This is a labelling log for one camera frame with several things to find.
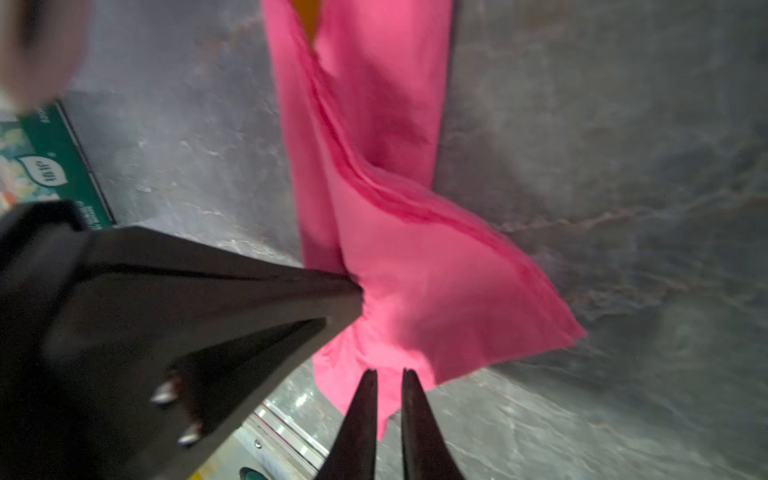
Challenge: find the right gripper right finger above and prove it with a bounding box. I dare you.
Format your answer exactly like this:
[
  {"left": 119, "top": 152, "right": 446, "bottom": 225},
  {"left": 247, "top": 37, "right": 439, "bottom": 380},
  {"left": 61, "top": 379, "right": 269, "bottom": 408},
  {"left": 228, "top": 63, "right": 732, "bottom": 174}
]
[{"left": 401, "top": 369, "right": 465, "bottom": 480}]

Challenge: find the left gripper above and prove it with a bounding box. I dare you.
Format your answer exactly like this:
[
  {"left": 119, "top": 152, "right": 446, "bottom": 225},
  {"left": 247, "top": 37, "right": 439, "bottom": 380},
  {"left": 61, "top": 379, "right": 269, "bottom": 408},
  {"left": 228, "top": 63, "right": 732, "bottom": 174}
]
[{"left": 1, "top": 201, "right": 362, "bottom": 479}]

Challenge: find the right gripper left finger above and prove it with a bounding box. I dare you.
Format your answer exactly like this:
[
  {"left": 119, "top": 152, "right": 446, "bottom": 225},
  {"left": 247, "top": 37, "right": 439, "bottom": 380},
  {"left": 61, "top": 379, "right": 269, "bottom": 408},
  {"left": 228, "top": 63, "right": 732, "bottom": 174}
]
[{"left": 315, "top": 370, "right": 378, "bottom": 480}]

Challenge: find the pink paper napkin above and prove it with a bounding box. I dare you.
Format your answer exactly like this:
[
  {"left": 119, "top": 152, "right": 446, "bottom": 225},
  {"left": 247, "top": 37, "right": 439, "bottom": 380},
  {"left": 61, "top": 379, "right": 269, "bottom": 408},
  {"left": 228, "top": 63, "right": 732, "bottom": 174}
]
[{"left": 262, "top": 1, "right": 585, "bottom": 427}]

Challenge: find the orange plastic spoon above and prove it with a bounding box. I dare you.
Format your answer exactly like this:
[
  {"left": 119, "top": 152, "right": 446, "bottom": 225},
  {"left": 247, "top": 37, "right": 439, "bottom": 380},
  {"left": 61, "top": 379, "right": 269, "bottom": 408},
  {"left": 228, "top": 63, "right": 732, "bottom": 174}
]
[{"left": 290, "top": 0, "right": 323, "bottom": 49}]

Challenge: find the tissue pack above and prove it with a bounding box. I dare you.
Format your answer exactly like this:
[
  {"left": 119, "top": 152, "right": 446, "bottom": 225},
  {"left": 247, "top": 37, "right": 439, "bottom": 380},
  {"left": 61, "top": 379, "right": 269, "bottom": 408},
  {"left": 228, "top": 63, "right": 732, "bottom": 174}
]
[{"left": 1, "top": 101, "right": 115, "bottom": 230}]

